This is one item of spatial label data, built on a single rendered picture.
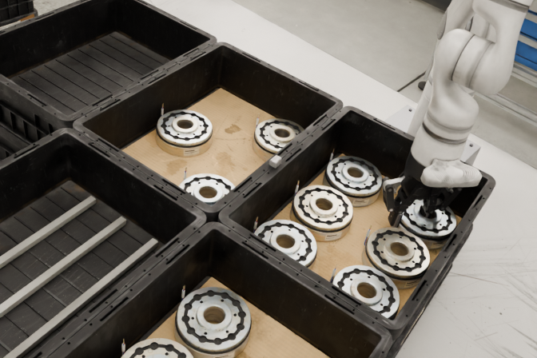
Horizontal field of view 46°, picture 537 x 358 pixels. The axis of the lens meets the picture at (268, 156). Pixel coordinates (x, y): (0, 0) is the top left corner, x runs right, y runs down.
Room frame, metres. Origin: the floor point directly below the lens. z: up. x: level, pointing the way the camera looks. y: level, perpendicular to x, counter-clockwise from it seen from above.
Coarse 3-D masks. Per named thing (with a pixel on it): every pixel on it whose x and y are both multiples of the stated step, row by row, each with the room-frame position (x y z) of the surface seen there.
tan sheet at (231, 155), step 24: (216, 96) 1.06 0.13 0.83; (216, 120) 0.98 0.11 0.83; (240, 120) 0.99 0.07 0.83; (264, 120) 1.01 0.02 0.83; (144, 144) 0.87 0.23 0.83; (216, 144) 0.91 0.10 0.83; (240, 144) 0.92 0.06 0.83; (168, 168) 0.82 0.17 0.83; (192, 168) 0.83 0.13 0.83; (216, 168) 0.84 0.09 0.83; (240, 168) 0.85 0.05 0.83
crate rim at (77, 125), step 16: (208, 48) 1.07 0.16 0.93; (192, 64) 1.01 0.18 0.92; (256, 64) 1.06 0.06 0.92; (160, 80) 0.94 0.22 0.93; (288, 80) 1.02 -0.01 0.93; (128, 96) 0.87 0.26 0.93; (320, 96) 0.99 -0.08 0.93; (96, 112) 0.81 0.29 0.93; (336, 112) 0.94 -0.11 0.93; (80, 128) 0.76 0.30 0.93; (288, 144) 0.82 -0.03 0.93; (128, 160) 0.71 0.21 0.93; (160, 176) 0.69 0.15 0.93; (256, 176) 0.73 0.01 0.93; (176, 192) 0.66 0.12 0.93; (240, 192) 0.69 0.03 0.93; (208, 208) 0.64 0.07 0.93
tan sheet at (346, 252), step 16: (320, 176) 0.87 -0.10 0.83; (288, 208) 0.77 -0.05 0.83; (352, 208) 0.80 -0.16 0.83; (368, 208) 0.81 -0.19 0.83; (384, 208) 0.82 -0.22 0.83; (352, 224) 0.77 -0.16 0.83; (368, 224) 0.77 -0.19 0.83; (384, 224) 0.78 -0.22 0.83; (336, 240) 0.72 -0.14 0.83; (352, 240) 0.73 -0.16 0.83; (320, 256) 0.68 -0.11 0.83; (336, 256) 0.69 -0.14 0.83; (352, 256) 0.69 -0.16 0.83; (432, 256) 0.73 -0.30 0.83; (320, 272) 0.65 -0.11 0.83; (336, 272) 0.65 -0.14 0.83; (400, 304) 0.61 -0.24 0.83
